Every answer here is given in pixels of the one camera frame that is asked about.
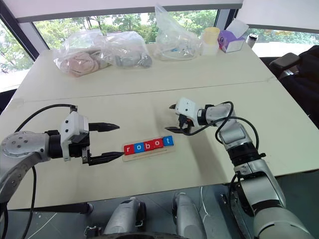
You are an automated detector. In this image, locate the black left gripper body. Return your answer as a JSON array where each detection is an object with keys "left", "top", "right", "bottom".
[{"left": 69, "top": 132, "right": 92, "bottom": 166}]

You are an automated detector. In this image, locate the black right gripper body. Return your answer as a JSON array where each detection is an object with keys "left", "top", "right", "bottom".
[{"left": 178, "top": 114, "right": 194, "bottom": 135}]

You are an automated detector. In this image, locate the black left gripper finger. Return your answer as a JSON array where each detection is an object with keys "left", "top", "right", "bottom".
[
  {"left": 87, "top": 151, "right": 125, "bottom": 167},
  {"left": 88, "top": 121, "right": 121, "bottom": 133}
]

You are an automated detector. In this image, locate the red letter r block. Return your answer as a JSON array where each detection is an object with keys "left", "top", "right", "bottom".
[{"left": 123, "top": 144, "right": 136, "bottom": 156}]

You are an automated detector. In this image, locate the wooden letter tray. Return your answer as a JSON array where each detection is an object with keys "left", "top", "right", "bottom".
[{"left": 122, "top": 146, "right": 176, "bottom": 163}]

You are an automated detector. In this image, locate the silver left robot leg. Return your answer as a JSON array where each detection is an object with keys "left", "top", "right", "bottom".
[{"left": 103, "top": 197, "right": 148, "bottom": 236}]

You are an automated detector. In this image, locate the silver robot leg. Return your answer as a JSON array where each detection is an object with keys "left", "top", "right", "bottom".
[
  {"left": 172, "top": 192, "right": 208, "bottom": 239},
  {"left": 103, "top": 197, "right": 148, "bottom": 236}
]

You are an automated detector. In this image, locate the silver right robot leg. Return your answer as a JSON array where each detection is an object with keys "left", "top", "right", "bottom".
[{"left": 172, "top": 192, "right": 208, "bottom": 239}]

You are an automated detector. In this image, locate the tall clear plastic bag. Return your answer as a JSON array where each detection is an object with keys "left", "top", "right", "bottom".
[{"left": 152, "top": 2, "right": 201, "bottom": 61}]

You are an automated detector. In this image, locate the plastic bag with grey items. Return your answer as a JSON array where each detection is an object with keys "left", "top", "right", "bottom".
[{"left": 106, "top": 30, "right": 154, "bottom": 69}]

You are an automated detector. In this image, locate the plastic bag with pink cloth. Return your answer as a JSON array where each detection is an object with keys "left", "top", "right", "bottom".
[{"left": 52, "top": 28, "right": 113, "bottom": 79}]

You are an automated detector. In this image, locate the cream plastic cup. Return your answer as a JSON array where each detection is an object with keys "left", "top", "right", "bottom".
[{"left": 200, "top": 26, "right": 221, "bottom": 56}]

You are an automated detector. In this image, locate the purple and white tissue box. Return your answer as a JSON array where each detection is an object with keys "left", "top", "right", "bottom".
[{"left": 217, "top": 19, "right": 250, "bottom": 54}]

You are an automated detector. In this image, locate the black table leg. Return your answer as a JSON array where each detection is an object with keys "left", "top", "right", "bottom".
[{"left": 219, "top": 192, "right": 255, "bottom": 239}]

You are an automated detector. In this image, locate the silver drink can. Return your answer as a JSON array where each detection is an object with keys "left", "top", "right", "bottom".
[{"left": 246, "top": 33, "right": 259, "bottom": 48}]

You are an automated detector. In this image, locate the white roller blind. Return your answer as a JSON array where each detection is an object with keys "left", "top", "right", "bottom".
[
  {"left": 235, "top": 0, "right": 319, "bottom": 33},
  {"left": 6, "top": 0, "right": 244, "bottom": 23}
]

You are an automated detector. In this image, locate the black office chair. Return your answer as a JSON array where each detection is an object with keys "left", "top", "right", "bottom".
[{"left": 269, "top": 44, "right": 319, "bottom": 120}]

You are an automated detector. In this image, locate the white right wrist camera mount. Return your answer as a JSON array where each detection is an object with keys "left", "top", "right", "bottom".
[{"left": 174, "top": 97, "right": 200, "bottom": 128}]

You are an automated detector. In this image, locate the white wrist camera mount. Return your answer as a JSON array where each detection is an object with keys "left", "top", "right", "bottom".
[
  {"left": 174, "top": 97, "right": 200, "bottom": 128},
  {"left": 60, "top": 111, "right": 90, "bottom": 162}
]

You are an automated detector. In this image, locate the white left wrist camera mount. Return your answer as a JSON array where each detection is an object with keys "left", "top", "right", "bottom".
[{"left": 60, "top": 111, "right": 90, "bottom": 162}]

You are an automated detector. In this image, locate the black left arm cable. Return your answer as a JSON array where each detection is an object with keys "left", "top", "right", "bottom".
[{"left": 13, "top": 104, "right": 78, "bottom": 239}]

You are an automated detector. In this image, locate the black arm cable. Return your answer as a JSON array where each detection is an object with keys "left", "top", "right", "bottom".
[
  {"left": 185, "top": 100, "right": 260, "bottom": 155},
  {"left": 13, "top": 104, "right": 78, "bottom": 239}
]

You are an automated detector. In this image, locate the black table frame bar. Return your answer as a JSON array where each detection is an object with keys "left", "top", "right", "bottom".
[{"left": 6, "top": 202, "right": 94, "bottom": 214}]

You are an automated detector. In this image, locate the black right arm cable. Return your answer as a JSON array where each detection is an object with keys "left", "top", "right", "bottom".
[{"left": 185, "top": 100, "right": 260, "bottom": 155}]

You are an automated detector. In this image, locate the white thin cable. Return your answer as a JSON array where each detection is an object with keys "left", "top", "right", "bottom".
[{"left": 200, "top": 187, "right": 210, "bottom": 225}]

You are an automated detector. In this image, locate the dark window frame post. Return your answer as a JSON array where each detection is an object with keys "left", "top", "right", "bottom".
[{"left": 0, "top": 0, "right": 50, "bottom": 62}]

